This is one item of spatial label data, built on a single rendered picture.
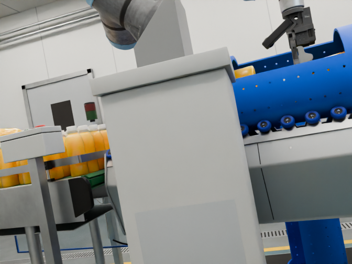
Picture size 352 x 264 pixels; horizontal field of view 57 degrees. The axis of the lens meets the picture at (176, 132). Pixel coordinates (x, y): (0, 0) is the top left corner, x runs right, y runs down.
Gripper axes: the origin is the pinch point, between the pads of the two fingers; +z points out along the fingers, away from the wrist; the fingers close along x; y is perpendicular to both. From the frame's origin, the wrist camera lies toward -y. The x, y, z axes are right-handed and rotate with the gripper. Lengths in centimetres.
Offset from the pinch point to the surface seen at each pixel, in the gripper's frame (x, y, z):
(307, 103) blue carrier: -6.1, 1.2, 10.8
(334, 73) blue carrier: -8.8, 9.9, 3.3
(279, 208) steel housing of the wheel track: -3.7, -13.1, 43.7
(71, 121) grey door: 296, -329, -33
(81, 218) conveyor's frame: -18, -82, 37
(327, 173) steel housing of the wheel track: -7.4, 3.2, 32.8
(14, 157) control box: -29, -97, 11
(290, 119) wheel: -5.5, -4.4, 14.6
